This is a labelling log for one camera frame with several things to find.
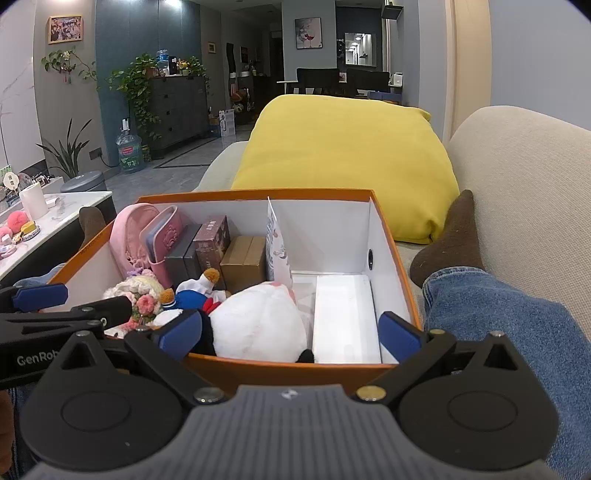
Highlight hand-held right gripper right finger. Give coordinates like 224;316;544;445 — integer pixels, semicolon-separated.
355;311;540;404

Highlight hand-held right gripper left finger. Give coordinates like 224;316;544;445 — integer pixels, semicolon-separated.
44;308;229;407

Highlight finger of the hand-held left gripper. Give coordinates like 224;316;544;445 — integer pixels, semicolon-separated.
0;283;69;313
0;296;133;342

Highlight sailor plush toy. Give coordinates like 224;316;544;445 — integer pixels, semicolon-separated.
159;268;232;324

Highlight white box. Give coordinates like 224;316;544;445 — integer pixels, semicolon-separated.
311;274;383;365

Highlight dark grey box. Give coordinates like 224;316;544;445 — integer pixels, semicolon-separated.
164;224;203;289

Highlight white plush toy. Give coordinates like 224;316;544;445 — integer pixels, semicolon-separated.
198;281;315;364

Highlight pink pouch with keychain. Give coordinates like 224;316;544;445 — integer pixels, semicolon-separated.
109;203;160;282

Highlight dark brown printed box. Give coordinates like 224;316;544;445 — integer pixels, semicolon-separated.
193;215;232;291

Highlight pink card case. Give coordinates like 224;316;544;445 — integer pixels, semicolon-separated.
140;205;191;278

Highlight brown cardboard box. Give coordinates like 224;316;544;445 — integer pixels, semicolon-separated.
220;235;267;295

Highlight orange cardboard box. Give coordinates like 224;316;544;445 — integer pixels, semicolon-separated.
46;188;424;398

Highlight white printed tube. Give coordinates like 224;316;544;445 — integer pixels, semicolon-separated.
265;196;296;287

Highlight person's left leg blue jeans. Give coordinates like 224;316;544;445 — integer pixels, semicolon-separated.
11;263;68;289

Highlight person's leg blue jeans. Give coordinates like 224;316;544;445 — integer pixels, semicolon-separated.
11;263;68;289
422;267;591;480

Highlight person's left brown sock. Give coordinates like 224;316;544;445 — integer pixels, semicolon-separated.
78;206;108;250

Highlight person's brown sock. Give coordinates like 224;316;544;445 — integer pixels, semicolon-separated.
409;189;485;288
78;206;108;250

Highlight white paper roll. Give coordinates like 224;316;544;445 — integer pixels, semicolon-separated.
19;182;49;220

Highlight marble top table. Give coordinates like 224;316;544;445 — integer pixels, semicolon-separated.
0;191;117;289

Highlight person's right brown sock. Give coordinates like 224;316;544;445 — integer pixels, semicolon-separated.
409;189;485;288

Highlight person's right leg blue jeans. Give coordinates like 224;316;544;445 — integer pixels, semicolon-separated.
422;267;591;480

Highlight grey trash can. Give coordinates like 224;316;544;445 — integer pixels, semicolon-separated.
60;171;108;193

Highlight long leaf floor plant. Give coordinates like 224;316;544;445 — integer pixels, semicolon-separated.
36;119;93;182

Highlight large water bottle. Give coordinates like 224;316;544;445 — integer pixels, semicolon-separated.
115;129;145;174

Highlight yellow pillow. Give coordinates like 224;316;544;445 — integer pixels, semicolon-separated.
231;95;460;245

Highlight beige sofa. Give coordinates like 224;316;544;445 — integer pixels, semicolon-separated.
191;105;591;333

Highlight dark drawer cabinet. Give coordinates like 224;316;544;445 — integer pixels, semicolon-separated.
147;75;209;159

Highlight trailing pothos plant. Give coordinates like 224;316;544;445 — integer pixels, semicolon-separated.
105;54;163;145

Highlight dark dining chair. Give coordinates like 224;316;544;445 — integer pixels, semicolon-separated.
295;68;341;96
345;69;391;95

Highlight hanging wall plant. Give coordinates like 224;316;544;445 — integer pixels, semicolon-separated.
41;47;99;85

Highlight framed wall picture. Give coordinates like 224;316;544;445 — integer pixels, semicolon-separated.
48;15;84;45

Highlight wall art print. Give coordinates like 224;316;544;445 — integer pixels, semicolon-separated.
294;17;322;49

